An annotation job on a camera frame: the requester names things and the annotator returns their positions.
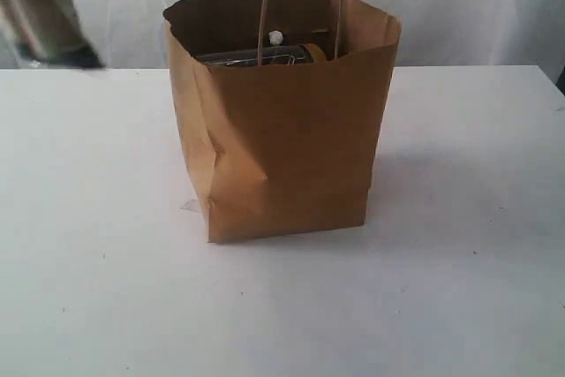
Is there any white crumb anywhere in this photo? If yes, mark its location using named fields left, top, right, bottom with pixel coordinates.
left=268, top=30, right=284, bottom=47

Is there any clear jar with yellow lid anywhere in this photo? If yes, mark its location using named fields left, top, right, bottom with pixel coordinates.
left=196, top=43, right=327, bottom=67

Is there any large brown paper bag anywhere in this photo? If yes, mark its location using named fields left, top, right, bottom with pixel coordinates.
left=163, top=0, right=402, bottom=243

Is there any spaghetti packet with Italian flag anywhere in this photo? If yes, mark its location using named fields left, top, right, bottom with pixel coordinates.
left=1, top=0, right=104, bottom=70

